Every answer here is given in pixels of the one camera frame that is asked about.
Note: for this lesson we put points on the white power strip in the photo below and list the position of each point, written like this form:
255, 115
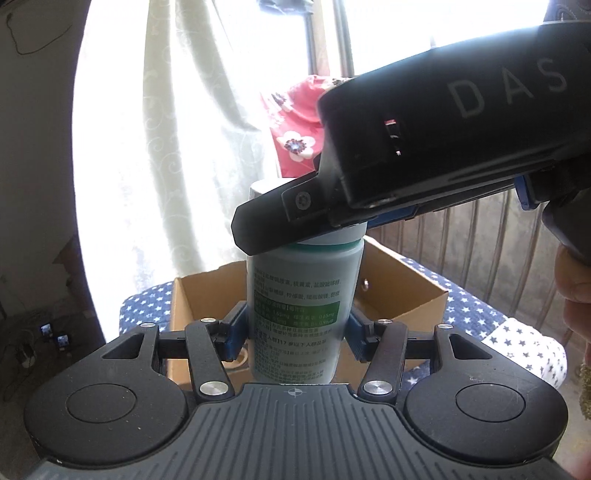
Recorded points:
27, 355

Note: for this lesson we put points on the cardboard box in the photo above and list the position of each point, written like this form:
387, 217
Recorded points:
207, 295

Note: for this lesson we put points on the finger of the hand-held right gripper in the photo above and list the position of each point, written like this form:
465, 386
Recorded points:
528, 191
277, 217

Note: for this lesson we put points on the white patterned curtain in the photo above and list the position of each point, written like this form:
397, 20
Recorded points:
184, 138

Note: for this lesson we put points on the person's right hand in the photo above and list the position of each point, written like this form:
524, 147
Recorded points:
579, 295

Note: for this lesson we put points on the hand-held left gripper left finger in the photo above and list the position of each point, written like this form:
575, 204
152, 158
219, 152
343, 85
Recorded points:
240, 328

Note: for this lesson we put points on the small device with lit screen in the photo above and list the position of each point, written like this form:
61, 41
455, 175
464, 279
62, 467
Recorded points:
46, 330
63, 341

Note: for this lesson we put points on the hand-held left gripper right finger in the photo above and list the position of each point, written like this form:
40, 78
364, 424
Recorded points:
353, 333

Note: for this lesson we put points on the red floral cloth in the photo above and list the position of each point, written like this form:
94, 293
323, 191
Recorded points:
295, 124

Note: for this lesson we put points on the white towel with blue stars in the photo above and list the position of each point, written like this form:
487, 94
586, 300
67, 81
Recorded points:
531, 350

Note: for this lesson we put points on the metal railing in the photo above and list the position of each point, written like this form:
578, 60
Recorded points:
461, 240

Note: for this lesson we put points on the white pill bottle green label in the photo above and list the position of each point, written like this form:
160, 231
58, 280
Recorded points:
300, 286

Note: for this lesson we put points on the window frame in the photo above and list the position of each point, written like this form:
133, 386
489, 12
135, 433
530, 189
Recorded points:
342, 37

